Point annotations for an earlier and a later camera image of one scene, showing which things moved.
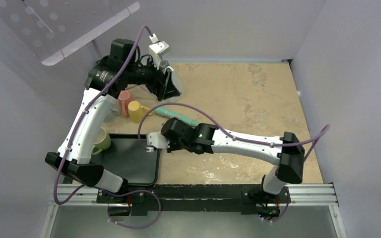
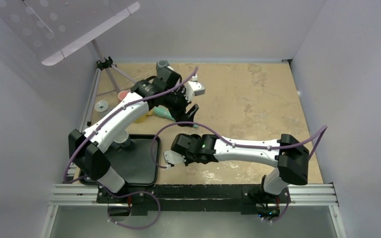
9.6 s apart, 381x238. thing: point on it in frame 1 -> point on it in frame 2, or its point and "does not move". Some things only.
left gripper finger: (170, 90) -> (191, 113)
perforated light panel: (47, 28) does not move
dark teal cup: (163, 63) does not move
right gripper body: (173, 145) -> (189, 158)
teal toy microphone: (169, 114) does not move
